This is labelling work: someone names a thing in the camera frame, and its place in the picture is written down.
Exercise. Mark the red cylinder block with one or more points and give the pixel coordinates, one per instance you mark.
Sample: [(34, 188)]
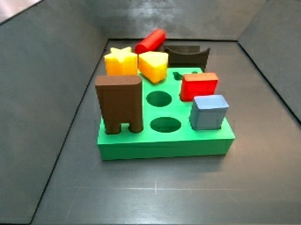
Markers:
[(152, 42)]

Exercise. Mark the green shape sorter base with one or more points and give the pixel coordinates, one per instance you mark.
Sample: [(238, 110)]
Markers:
[(168, 135)]

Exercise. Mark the brown arch block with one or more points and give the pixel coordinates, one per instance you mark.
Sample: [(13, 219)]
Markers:
[(120, 94)]

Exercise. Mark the blue square block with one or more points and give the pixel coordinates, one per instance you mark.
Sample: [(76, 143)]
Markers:
[(208, 112)]

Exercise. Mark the red square block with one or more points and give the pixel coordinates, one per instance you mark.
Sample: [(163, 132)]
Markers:
[(197, 84)]

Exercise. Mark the yellow star block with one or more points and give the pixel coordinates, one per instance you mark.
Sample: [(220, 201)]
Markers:
[(121, 62)]

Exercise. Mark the black cradle stand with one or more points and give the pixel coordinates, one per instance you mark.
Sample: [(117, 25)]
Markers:
[(187, 57)]

